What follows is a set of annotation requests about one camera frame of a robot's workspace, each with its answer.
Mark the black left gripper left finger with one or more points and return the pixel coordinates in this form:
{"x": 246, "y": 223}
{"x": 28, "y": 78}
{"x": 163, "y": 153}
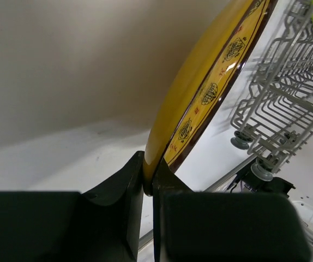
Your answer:
{"x": 102, "y": 224}

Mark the grey wire dish rack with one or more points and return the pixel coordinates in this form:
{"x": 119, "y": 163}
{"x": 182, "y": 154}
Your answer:
{"x": 275, "y": 120}

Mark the aluminium front rail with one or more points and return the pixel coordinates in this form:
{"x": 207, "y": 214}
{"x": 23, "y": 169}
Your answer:
{"x": 185, "y": 219}

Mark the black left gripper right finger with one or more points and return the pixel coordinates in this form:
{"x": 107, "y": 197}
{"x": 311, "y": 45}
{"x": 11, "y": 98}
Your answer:
{"x": 267, "y": 228}

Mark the yellow brown patterned plate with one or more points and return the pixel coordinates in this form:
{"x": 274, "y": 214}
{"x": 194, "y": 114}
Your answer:
{"x": 202, "y": 84}

